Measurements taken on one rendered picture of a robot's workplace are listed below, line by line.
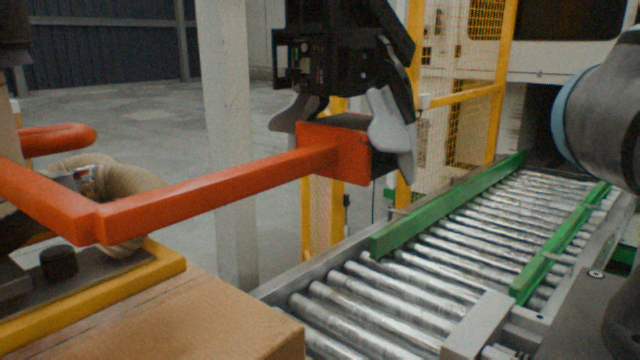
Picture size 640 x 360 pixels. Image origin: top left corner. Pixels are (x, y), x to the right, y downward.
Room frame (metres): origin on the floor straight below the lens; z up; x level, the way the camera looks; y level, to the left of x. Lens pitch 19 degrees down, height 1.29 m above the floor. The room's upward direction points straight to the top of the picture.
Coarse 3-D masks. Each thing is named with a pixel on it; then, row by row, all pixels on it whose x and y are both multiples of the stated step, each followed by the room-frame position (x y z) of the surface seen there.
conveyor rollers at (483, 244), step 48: (480, 192) 2.03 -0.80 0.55; (528, 192) 2.05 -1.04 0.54; (576, 192) 2.07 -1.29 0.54; (432, 240) 1.51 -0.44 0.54; (480, 240) 1.56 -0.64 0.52; (528, 240) 1.53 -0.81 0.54; (576, 240) 1.51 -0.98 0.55; (384, 288) 1.21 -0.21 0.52; (432, 288) 1.20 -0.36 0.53; (480, 288) 1.19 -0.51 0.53; (432, 336) 0.94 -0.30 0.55
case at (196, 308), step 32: (160, 288) 0.54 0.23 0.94; (192, 288) 0.54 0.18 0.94; (224, 288) 0.54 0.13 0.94; (96, 320) 0.47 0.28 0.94; (128, 320) 0.47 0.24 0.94; (160, 320) 0.47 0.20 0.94; (192, 320) 0.47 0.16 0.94; (224, 320) 0.47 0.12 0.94; (256, 320) 0.47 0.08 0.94; (288, 320) 0.47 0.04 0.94; (32, 352) 0.41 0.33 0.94; (64, 352) 0.41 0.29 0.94; (96, 352) 0.41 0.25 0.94; (128, 352) 0.41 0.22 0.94; (160, 352) 0.41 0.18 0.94; (192, 352) 0.41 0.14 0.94; (224, 352) 0.41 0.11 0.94; (256, 352) 0.41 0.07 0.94; (288, 352) 0.44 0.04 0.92
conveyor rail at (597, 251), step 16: (624, 192) 1.91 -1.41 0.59; (624, 208) 1.72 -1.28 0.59; (608, 224) 1.55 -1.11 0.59; (624, 224) 1.91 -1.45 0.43; (592, 240) 1.41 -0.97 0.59; (608, 240) 1.51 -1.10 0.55; (592, 256) 1.29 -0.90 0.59; (608, 256) 1.60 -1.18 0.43; (576, 272) 1.19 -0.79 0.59; (560, 288) 1.10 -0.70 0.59; (560, 304) 1.02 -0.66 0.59
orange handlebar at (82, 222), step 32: (32, 128) 0.46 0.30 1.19; (64, 128) 0.47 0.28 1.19; (0, 160) 0.33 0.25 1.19; (256, 160) 0.33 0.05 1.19; (288, 160) 0.34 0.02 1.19; (320, 160) 0.37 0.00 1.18; (0, 192) 0.30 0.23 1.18; (32, 192) 0.26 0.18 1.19; (64, 192) 0.26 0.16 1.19; (160, 192) 0.26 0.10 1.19; (192, 192) 0.27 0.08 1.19; (224, 192) 0.29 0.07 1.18; (256, 192) 0.31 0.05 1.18; (64, 224) 0.23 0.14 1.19; (96, 224) 0.23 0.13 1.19; (128, 224) 0.23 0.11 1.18; (160, 224) 0.25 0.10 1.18
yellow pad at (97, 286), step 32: (64, 256) 0.35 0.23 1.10; (96, 256) 0.39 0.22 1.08; (128, 256) 0.39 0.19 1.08; (160, 256) 0.40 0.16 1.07; (64, 288) 0.33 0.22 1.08; (96, 288) 0.34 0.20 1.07; (128, 288) 0.35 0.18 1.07; (0, 320) 0.29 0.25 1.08; (32, 320) 0.30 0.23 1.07; (64, 320) 0.31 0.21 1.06; (0, 352) 0.27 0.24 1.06
